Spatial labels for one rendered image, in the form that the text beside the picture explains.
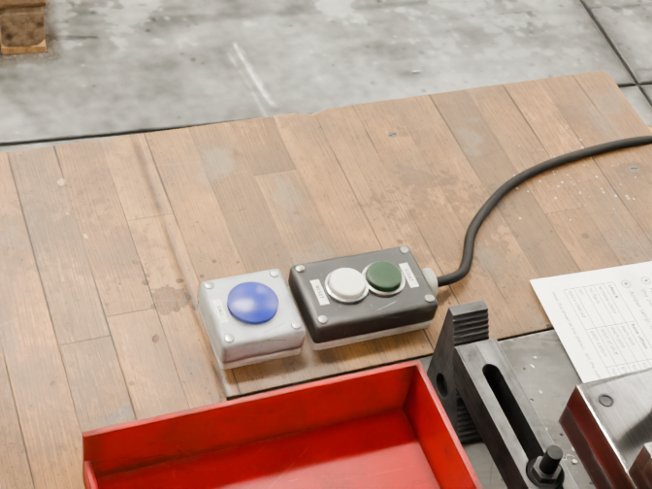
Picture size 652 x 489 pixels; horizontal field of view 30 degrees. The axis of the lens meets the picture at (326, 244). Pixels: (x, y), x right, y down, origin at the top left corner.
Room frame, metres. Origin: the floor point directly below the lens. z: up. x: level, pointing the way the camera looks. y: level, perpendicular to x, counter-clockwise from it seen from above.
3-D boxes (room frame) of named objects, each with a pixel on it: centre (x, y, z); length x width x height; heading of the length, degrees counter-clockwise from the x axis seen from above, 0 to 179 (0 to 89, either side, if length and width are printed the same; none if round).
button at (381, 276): (0.66, -0.05, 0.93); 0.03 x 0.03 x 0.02
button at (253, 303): (0.61, 0.05, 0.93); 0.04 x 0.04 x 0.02
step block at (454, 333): (0.57, -0.13, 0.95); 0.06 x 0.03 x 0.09; 28
